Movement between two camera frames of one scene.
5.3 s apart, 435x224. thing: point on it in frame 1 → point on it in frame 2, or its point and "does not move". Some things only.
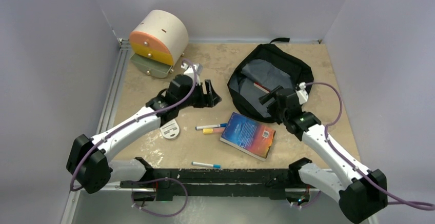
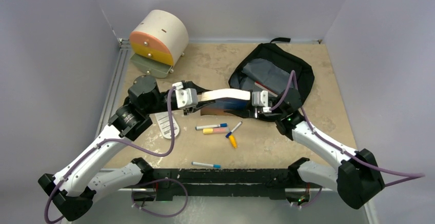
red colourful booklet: (261, 87) does not move
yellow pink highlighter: (213, 130) does not move
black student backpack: (264, 68) does not move
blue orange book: (248, 135) → (225, 99)
